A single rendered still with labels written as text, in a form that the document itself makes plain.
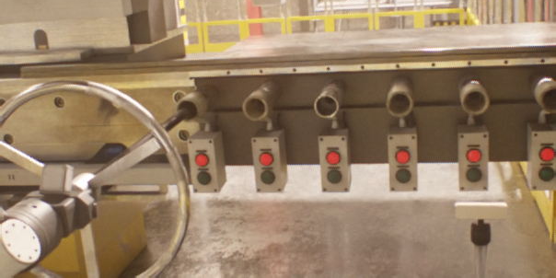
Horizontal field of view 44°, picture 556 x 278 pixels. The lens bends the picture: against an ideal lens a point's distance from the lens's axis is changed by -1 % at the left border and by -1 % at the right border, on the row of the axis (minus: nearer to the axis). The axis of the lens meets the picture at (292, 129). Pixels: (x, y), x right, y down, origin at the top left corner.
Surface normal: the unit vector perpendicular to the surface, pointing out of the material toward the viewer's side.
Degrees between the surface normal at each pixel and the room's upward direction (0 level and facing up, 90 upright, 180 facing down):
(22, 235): 60
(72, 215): 90
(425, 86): 90
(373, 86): 90
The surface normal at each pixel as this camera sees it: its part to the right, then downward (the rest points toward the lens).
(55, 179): -0.18, -0.25
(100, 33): -0.18, 0.26
